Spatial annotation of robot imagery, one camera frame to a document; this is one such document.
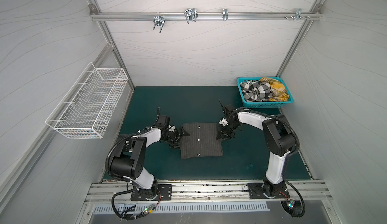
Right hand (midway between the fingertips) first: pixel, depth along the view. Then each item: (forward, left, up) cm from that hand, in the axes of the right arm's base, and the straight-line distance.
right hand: (220, 135), depth 92 cm
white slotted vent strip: (-39, +44, -4) cm, 59 cm away
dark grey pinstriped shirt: (-6, +11, +2) cm, 13 cm away
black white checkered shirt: (+34, -27, +6) cm, 44 cm away
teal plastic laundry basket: (+23, -33, +4) cm, 41 cm away
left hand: (-4, +19, +1) cm, 20 cm away
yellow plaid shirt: (+31, -41, +7) cm, 53 cm away
